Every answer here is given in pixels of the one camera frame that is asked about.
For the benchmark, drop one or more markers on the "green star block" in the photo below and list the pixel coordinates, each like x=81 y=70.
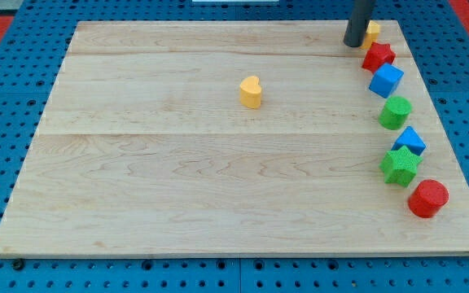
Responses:
x=400 y=166

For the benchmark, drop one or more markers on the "red star block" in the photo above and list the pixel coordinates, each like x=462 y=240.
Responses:
x=377 y=55

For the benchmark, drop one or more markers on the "blue triangle block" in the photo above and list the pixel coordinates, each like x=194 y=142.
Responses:
x=410 y=138

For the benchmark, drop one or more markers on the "yellow heart block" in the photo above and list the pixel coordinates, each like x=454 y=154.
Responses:
x=250 y=92

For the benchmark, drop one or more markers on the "light wooden board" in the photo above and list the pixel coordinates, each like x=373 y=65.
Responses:
x=145 y=151

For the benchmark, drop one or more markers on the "green cylinder block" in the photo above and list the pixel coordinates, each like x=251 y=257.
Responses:
x=395 y=112

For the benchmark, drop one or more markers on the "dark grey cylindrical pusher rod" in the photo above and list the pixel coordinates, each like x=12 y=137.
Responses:
x=358 y=22

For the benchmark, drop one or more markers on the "blue cube block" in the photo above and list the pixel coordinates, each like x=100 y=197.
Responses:
x=386 y=80

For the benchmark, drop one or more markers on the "yellow block behind rod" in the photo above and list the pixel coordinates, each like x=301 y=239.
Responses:
x=371 y=35

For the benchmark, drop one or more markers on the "red cylinder block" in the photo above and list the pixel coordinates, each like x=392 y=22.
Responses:
x=429 y=197

